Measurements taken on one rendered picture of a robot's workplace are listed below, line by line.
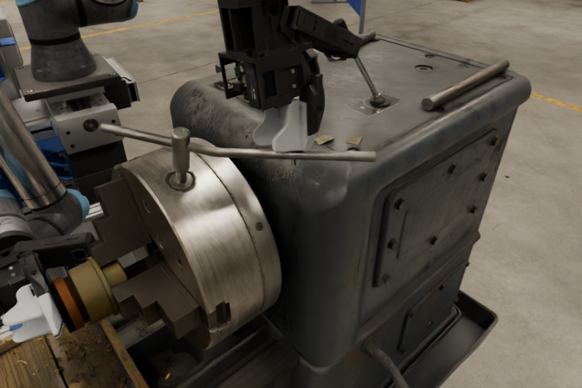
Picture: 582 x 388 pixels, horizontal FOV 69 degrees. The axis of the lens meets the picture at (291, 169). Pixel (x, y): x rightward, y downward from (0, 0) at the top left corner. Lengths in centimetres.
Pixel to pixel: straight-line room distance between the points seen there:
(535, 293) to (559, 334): 22
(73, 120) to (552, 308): 204
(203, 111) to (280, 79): 33
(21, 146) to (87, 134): 24
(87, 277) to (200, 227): 18
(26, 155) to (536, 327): 197
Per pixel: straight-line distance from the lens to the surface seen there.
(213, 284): 57
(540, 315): 225
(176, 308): 60
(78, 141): 113
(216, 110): 74
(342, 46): 51
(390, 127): 66
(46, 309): 66
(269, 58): 43
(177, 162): 55
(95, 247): 66
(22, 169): 94
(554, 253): 259
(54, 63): 120
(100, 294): 65
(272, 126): 51
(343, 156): 50
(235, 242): 57
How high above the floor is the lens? 156
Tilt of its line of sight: 34 degrees down
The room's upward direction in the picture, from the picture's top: straight up
